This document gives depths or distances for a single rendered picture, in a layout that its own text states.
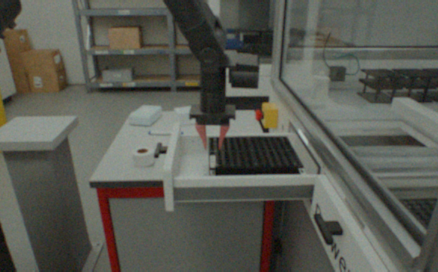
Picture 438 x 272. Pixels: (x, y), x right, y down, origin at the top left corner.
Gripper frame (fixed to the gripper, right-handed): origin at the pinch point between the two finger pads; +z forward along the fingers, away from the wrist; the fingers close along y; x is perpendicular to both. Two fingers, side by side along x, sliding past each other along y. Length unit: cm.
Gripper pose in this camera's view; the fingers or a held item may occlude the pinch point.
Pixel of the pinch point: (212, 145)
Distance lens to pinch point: 77.4
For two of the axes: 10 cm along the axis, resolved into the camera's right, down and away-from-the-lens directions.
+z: -0.1, 9.0, 4.4
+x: -0.2, 4.3, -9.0
